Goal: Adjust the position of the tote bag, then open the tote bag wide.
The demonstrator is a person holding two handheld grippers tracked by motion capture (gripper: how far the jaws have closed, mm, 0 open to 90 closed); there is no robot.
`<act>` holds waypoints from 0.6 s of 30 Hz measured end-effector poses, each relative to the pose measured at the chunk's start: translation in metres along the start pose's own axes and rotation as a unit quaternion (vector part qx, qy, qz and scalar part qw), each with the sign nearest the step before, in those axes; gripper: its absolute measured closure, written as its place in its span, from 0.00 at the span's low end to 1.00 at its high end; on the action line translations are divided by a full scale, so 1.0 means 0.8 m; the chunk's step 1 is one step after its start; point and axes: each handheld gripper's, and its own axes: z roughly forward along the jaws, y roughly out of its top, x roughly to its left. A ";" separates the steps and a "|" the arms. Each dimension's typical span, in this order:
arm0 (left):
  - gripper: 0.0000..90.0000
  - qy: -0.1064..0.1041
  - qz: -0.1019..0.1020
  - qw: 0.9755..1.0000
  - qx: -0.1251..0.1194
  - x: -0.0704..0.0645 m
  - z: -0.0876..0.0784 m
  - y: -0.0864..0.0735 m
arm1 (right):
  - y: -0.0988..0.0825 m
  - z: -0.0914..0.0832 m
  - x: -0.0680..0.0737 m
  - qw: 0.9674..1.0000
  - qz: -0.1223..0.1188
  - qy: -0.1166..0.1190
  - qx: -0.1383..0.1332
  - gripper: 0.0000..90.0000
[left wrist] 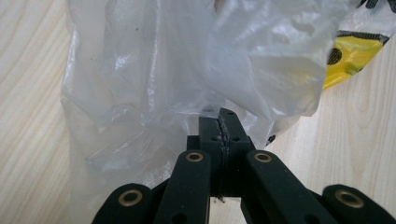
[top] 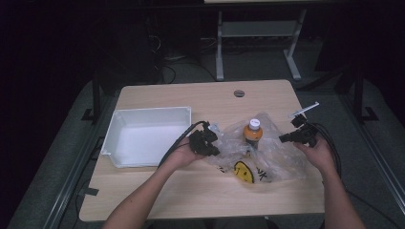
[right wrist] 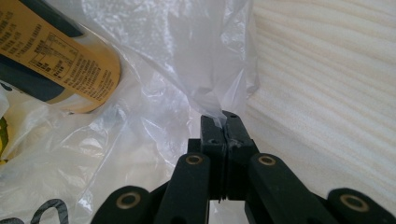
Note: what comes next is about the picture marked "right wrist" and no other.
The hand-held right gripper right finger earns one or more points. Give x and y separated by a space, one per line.
239 140

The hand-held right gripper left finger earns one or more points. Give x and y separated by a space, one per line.
214 137

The clear plastic bag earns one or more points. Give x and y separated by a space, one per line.
149 124

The orange drink bottle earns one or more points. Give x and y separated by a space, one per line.
62 56

